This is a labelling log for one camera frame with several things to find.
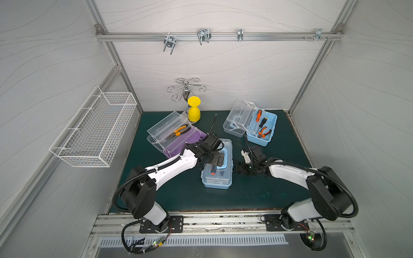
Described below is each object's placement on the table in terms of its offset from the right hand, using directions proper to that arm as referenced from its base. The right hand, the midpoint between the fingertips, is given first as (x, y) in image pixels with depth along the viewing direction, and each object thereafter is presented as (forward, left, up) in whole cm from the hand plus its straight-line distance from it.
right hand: (238, 168), depth 90 cm
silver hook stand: (+37, +31, +25) cm, 55 cm away
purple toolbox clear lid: (+14, +49, +11) cm, 52 cm away
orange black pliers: (+19, +37, +8) cm, 43 cm away
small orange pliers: (+27, -16, -1) cm, 32 cm away
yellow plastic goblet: (+28, +27, +16) cm, 43 cm away
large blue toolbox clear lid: (-9, +11, +7) cm, 15 cm away
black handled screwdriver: (+38, -20, 0) cm, 43 cm away
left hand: (+1, +15, +10) cm, 18 cm away
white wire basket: (-2, +67, +31) cm, 74 cm away
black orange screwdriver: (-6, +14, +9) cm, 18 cm away
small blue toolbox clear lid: (+30, -6, +10) cm, 32 cm away
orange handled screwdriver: (+37, -15, +7) cm, 40 cm away
